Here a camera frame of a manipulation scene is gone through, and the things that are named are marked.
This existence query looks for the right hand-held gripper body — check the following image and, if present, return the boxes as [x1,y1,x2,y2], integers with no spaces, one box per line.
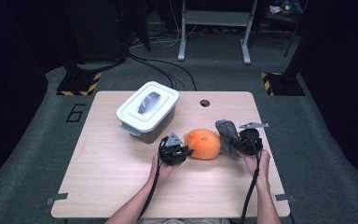
[236,121,269,157]

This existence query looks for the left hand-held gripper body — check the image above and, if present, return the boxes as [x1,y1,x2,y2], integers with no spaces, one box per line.
[158,132,187,166]

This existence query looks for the orange plush toy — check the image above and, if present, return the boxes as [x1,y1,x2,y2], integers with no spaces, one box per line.
[183,128,222,161]

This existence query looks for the grey fuzzy cloth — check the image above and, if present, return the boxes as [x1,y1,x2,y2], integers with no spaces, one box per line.
[214,119,243,158]

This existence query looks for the person's left hand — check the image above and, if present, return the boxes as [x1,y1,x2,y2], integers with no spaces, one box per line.
[148,153,181,185]

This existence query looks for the person's right hand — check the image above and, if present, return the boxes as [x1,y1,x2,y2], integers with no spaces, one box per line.
[241,148,271,188]

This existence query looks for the grey tape strip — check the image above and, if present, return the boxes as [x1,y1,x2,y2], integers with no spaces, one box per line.
[273,193,296,203]
[46,192,69,205]

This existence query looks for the black stand striped base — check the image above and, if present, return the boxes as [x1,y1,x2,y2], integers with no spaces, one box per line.
[260,31,309,97]
[56,62,103,97]

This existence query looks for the colourful clutter on shelf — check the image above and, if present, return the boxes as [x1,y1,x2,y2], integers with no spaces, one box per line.
[268,1,302,16]

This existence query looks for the black equipment cabinet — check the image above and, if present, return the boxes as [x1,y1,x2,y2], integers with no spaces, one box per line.
[59,0,152,63]

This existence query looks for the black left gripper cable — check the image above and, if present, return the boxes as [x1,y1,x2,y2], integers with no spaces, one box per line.
[138,136,170,218]

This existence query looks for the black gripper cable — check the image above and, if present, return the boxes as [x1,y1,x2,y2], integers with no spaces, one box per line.
[138,136,170,218]
[241,130,263,224]

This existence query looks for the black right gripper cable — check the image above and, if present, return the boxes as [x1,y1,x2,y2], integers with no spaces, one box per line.
[241,130,263,224]

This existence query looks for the black floor cables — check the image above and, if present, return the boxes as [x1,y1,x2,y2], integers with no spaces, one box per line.
[127,52,199,91]

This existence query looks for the white floor cable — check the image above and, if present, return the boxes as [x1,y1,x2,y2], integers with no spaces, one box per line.
[158,0,200,49]

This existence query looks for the white metal desk frame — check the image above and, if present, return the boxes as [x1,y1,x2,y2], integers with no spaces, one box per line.
[177,0,259,65]

